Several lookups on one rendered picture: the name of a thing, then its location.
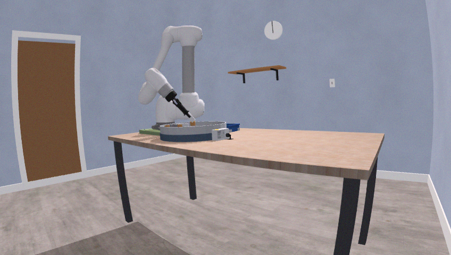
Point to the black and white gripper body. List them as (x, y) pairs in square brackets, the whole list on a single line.
[(171, 96)]

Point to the blue crate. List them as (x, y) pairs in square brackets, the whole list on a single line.
[(233, 127)]

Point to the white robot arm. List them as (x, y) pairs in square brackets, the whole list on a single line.
[(167, 112)]

